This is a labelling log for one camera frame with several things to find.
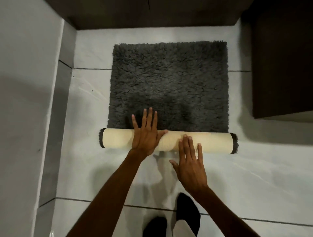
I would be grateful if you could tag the person's left hand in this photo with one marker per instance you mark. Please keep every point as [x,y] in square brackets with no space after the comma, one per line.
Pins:
[144,138]

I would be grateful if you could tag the person's right hand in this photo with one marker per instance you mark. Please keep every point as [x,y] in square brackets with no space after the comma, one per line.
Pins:
[189,168]

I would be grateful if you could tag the person's right middle finger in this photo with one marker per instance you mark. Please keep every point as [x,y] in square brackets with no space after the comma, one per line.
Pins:
[186,147]

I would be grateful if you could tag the person's left little finger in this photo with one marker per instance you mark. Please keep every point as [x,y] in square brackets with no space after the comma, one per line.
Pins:
[135,122]

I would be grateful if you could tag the person's left middle finger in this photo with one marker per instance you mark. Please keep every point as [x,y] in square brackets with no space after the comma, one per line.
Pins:
[150,118]

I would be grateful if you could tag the person's left thumb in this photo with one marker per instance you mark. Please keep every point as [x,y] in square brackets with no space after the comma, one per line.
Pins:
[162,134]

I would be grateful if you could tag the person's right little finger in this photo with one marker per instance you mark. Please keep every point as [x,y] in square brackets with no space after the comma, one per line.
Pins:
[200,152]

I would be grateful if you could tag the person's right thumb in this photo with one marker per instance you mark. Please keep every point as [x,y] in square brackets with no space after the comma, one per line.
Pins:
[174,165]

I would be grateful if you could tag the grey shaggy bath mat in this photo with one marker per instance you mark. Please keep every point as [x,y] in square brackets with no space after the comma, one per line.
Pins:
[171,83]

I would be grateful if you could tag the person's right forearm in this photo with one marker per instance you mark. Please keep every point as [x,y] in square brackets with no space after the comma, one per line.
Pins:
[225,214]

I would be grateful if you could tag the person's left forearm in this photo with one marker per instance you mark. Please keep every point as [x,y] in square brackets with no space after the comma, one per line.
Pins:
[107,202]

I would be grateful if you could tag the person's black right sock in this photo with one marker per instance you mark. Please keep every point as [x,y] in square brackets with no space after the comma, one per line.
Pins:
[187,207]

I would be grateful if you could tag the person's black sock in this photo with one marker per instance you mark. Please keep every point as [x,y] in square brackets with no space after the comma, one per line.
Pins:
[187,207]
[155,227]

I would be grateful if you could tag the person's light trouser leg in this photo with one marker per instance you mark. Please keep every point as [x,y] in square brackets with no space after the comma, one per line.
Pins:
[183,229]

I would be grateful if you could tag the person's black left sock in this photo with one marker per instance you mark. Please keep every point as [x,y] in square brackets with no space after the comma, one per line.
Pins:
[155,227]

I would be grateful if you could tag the wide dark brown wooden cabinet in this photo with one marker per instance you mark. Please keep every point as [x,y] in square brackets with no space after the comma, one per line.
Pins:
[146,13]

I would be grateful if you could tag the tall dark brown wooden cabinet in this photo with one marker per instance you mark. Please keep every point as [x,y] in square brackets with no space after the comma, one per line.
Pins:
[281,61]

